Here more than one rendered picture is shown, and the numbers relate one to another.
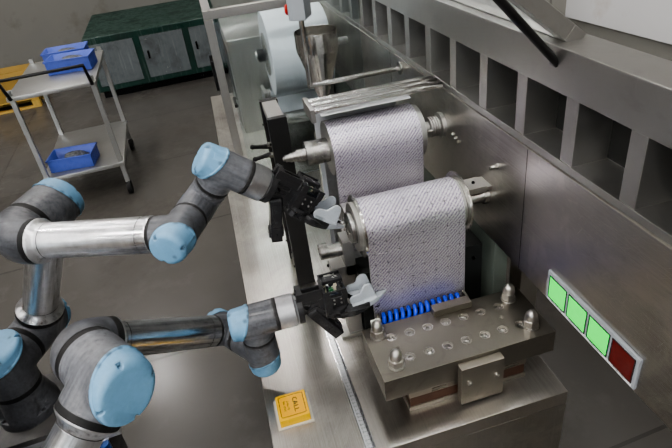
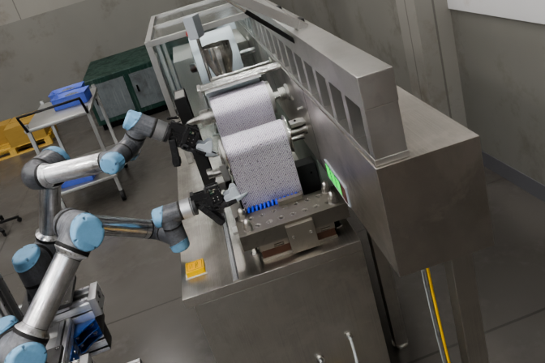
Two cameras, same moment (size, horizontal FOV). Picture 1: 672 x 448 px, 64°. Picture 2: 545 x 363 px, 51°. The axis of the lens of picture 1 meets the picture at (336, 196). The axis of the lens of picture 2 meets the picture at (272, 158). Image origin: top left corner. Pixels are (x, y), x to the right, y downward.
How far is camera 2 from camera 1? 1.07 m
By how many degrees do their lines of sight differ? 11
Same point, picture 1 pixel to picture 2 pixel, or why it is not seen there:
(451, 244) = (284, 159)
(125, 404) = (88, 239)
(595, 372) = (480, 285)
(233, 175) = (144, 125)
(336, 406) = (221, 265)
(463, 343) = (290, 215)
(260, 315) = (169, 209)
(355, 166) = (229, 121)
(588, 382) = not seen: hidden behind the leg
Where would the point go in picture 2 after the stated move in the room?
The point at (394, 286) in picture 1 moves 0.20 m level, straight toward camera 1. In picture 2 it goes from (253, 190) to (244, 216)
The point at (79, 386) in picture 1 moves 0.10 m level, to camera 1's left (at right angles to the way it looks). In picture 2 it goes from (66, 230) to (37, 237)
